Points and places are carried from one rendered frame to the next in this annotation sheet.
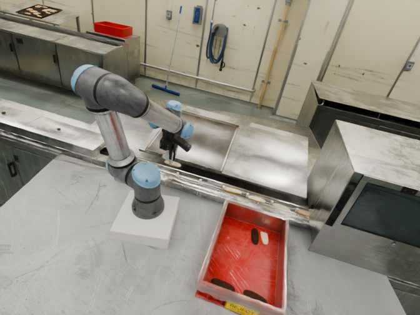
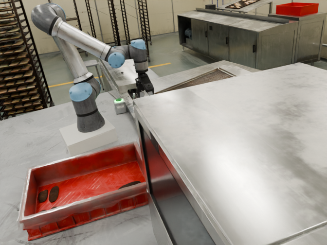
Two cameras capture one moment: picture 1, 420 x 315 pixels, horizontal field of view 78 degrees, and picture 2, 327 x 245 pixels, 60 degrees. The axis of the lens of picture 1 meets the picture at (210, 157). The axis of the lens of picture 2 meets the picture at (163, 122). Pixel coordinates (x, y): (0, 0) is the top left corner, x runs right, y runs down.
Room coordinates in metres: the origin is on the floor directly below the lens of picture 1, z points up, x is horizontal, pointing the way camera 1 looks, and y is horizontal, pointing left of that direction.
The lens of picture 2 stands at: (0.63, -1.19, 1.57)
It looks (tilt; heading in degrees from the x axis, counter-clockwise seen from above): 27 degrees down; 65
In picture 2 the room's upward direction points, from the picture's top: 7 degrees counter-clockwise
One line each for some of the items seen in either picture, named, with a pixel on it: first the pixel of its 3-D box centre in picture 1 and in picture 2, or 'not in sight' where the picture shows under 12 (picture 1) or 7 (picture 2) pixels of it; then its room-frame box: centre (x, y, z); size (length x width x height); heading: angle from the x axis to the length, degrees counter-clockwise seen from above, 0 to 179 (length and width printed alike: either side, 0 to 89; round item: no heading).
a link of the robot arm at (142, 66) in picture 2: not in sight; (140, 65); (1.20, 0.23, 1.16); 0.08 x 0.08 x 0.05
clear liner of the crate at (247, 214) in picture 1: (247, 252); (89, 183); (0.73, -0.24, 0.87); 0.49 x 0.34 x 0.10; 170
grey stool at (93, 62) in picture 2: not in sight; (89, 76); (1.57, 3.48, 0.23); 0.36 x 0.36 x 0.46; 80
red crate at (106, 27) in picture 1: (114, 29); (296, 8); (4.58, 1.97, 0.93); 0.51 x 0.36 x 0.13; 85
